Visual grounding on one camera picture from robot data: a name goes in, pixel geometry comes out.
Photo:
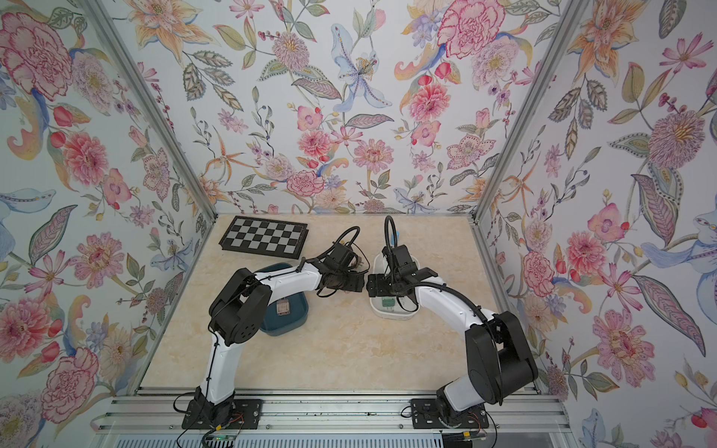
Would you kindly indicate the white storage box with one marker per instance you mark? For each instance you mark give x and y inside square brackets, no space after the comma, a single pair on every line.
[404,308]

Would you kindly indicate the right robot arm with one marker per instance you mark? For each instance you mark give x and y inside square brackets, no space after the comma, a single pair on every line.
[499,360]

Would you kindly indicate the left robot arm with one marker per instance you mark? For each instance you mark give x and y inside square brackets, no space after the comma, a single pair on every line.
[239,310]

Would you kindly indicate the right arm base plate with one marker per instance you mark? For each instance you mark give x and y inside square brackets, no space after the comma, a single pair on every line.
[437,414]

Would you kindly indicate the teal storage box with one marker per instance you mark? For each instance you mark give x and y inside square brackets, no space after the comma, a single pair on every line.
[285,283]

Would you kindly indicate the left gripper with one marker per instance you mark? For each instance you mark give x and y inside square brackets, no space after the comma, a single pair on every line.
[357,281]

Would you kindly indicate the pink plug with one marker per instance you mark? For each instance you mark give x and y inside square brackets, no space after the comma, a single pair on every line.
[283,307]

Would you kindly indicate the black white chessboard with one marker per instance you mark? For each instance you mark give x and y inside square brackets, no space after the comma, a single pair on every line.
[270,238]

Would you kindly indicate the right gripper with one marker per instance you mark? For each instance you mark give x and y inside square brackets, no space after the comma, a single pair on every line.
[376,285]

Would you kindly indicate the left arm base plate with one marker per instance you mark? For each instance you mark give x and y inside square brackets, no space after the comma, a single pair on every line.
[229,415]

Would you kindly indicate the aluminium front rail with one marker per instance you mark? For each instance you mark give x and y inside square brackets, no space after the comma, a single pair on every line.
[157,411]

